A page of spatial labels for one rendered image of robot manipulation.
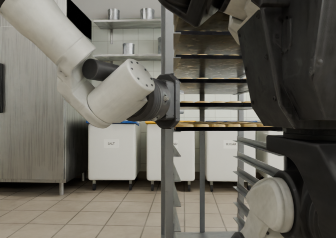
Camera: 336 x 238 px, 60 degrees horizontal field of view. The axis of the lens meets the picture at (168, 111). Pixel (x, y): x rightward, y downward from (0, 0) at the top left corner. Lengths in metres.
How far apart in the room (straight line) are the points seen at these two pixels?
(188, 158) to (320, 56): 2.83
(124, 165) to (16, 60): 1.54
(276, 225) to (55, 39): 0.44
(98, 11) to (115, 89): 3.72
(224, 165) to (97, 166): 1.36
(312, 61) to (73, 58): 0.33
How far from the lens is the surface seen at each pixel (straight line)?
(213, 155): 3.16
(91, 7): 4.21
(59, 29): 0.47
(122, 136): 3.20
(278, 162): 3.31
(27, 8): 0.48
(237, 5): 0.50
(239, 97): 1.74
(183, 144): 3.13
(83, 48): 0.47
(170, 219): 1.12
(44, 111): 3.18
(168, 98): 0.56
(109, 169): 3.26
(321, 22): 0.37
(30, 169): 3.29
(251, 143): 1.52
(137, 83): 0.45
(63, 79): 0.48
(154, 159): 3.16
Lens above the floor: 0.83
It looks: 1 degrees up
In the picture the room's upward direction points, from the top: straight up
